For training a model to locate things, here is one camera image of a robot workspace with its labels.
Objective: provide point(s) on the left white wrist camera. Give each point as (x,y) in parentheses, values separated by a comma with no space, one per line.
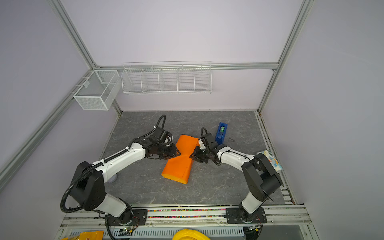
(169,139)

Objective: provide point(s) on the yellow hard hat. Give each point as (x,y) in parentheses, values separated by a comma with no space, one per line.
(188,234)

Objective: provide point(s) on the white mesh square basket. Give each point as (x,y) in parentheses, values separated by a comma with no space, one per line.
(99,90)

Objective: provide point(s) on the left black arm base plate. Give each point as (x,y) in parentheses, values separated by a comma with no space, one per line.
(134,217)

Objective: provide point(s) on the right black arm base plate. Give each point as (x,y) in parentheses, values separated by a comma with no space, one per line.
(239,215)

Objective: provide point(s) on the colourful tissue box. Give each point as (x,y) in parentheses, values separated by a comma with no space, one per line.
(272,159)

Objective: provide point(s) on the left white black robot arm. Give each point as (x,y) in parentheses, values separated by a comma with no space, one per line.
(87,188)

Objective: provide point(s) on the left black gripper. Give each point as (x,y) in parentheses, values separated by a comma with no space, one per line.
(173,153)

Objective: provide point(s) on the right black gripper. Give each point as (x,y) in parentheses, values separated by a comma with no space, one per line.
(196,156)

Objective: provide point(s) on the yellow plastic bag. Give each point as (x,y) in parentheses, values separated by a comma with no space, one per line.
(95,235)

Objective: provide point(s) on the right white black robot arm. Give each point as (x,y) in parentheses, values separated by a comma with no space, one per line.
(261,175)

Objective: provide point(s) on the blue tape dispenser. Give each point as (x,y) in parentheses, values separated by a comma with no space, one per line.
(221,133)

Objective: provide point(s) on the long white wire basket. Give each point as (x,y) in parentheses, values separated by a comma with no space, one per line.
(177,77)

